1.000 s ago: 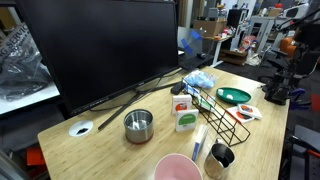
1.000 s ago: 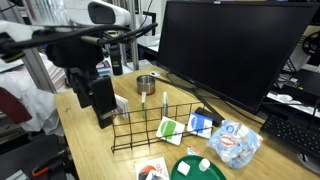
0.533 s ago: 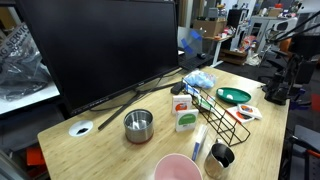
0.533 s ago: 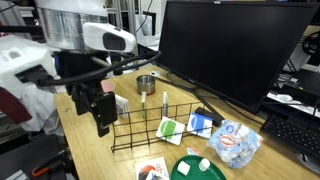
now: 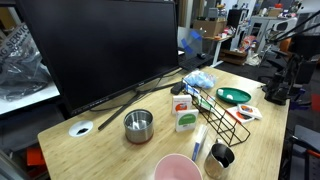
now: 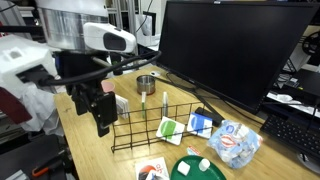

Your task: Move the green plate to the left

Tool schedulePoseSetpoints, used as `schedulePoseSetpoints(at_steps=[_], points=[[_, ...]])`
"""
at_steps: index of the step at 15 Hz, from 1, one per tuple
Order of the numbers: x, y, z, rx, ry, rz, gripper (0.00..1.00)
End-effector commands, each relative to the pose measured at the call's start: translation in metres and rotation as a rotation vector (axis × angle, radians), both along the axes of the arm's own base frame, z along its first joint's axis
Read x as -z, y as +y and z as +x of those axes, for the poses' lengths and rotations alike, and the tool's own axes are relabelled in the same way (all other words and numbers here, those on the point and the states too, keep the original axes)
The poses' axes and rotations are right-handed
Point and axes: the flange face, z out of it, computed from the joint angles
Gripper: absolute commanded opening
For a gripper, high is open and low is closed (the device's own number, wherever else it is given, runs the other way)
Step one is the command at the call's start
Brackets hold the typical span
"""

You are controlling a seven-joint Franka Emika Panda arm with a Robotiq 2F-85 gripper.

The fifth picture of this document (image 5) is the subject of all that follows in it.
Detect stainless steel milk pitcher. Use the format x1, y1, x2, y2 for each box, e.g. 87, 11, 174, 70
203, 139, 236, 180

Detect white box with green print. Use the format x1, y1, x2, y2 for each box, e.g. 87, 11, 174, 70
174, 109, 200, 133

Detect slim blue white box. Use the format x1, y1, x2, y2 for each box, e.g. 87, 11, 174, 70
191, 124, 209, 163

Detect green plate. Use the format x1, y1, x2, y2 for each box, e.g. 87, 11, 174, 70
215, 86, 253, 105

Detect black wire rack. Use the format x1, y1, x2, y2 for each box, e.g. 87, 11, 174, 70
184, 84, 252, 148

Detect cardboard box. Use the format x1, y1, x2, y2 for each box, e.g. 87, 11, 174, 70
192, 19, 228, 38

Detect black power adapter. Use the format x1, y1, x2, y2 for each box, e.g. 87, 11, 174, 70
170, 80, 186, 95

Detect white cabinet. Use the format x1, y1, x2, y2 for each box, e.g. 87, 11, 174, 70
248, 14, 299, 54

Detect clear panel with blue tape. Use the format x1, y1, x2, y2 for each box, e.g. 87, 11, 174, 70
177, 27, 205, 58

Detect pink bowl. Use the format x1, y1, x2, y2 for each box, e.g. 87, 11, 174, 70
153, 153, 204, 180

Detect white desk cable grommet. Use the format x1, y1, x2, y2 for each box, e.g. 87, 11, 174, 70
68, 119, 94, 138

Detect white box with orange print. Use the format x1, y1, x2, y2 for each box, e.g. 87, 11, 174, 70
171, 94, 193, 115

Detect black printed plastic bag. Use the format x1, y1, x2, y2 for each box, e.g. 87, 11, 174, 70
0, 23, 53, 103

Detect black monitor stand foot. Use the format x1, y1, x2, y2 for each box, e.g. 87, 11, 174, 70
97, 79, 184, 132

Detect blue plastic clamp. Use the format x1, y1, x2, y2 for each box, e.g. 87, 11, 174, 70
289, 87, 307, 111

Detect round stainless steel tin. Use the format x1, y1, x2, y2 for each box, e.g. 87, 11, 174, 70
123, 108, 155, 145

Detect white green vegetables booklet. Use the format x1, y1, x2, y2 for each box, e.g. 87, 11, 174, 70
194, 94, 216, 112

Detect blue plastic bag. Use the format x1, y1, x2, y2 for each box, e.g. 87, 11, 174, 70
182, 69, 217, 90

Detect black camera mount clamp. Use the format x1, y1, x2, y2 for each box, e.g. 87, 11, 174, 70
263, 53, 303, 107

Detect white side table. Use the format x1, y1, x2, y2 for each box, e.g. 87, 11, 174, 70
0, 81, 62, 116

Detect blue white packet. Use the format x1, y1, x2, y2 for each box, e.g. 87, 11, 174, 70
184, 83, 201, 98

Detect large black computer monitor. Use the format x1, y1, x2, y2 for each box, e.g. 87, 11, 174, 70
14, 0, 181, 116

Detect black keyboard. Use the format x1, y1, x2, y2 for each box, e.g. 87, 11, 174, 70
178, 53, 214, 72

